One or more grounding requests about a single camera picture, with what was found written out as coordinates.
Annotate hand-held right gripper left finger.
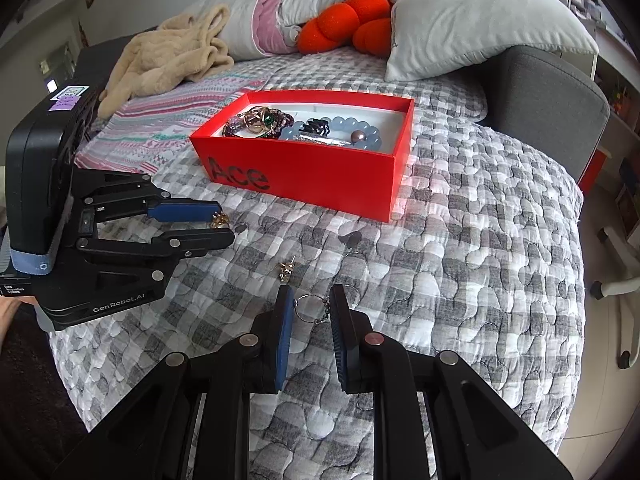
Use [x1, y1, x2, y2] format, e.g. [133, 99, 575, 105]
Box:
[82, 285, 296, 480]

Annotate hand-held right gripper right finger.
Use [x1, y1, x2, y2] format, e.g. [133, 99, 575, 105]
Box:
[328, 284, 572, 480]

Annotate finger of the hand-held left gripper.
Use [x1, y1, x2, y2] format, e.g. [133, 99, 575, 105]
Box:
[75, 170, 222, 226]
[75, 228, 236, 261]

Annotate thin beaded chain bracelet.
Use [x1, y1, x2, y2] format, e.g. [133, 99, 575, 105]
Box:
[292, 294, 332, 326]

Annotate dark purple bead bracelet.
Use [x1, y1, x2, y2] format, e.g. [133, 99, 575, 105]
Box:
[222, 106, 296, 140]

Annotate gold ring with green stone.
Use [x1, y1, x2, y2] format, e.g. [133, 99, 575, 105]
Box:
[242, 107, 276, 136]

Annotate red cardboard box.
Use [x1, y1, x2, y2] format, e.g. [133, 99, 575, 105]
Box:
[189, 90, 416, 223]

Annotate silver hair clip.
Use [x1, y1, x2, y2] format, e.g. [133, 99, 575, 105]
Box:
[295, 132, 353, 148]

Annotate dark blue bead ornament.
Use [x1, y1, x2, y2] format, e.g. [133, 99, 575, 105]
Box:
[302, 116, 332, 137]

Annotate light blue bead bracelet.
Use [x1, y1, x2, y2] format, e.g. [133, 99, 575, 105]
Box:
[279, 116, 383, 153]

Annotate pink striped blanket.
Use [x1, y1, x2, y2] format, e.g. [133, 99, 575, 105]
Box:
[75, 72, 268, 173]

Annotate beige plush garment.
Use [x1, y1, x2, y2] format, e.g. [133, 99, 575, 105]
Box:
[97, 4, 235, 118]

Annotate white pillow with pink trim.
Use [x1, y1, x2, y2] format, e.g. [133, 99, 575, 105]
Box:
[215, 0, 401, 61]

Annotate orange knot cushion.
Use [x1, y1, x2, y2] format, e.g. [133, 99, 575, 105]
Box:
[298, 0, 393, 56]

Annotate white office chair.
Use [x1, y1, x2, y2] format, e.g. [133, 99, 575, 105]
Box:
[590, 225, 640, 368]

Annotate red storage box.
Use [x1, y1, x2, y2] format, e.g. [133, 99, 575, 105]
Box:
[580, 147, 608, 193]

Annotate grey sofa armrest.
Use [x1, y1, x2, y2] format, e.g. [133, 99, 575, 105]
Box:
[475, 45, 611, 193]

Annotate grey printed pillow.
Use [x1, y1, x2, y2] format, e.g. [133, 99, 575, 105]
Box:
[384, 0, 600, 82]

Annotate white wall shelf unit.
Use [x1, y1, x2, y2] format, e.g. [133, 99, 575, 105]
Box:
[547, 0, 640, 241]

